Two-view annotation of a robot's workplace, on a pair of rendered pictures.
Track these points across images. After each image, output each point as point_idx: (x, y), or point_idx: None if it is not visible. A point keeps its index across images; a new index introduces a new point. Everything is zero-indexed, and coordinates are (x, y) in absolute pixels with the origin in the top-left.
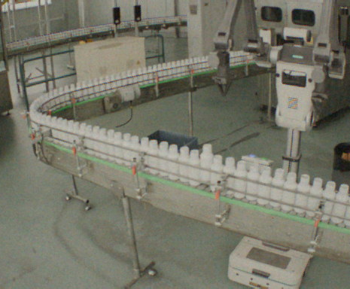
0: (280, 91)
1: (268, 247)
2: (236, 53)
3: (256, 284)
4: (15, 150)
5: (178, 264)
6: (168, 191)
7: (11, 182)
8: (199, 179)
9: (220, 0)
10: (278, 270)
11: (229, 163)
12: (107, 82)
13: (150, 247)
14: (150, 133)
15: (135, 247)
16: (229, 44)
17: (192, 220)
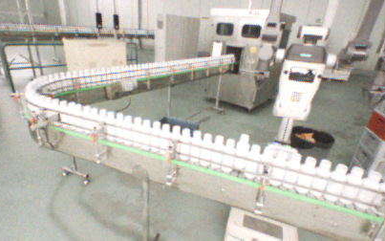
0: (285, 86)
1: (257, 215)
2: (202, 59)
3: None
4: None
5: (177, 231)
6: (199, 177)
7: None
8: (232, 165)
9: (180, 18)
10: (276, 240)
11: (269, 153)
12: (108, 73)
13: (149, 216)
14: (134, 116)
15: (148, 227)
16: (278, 36)
17: None
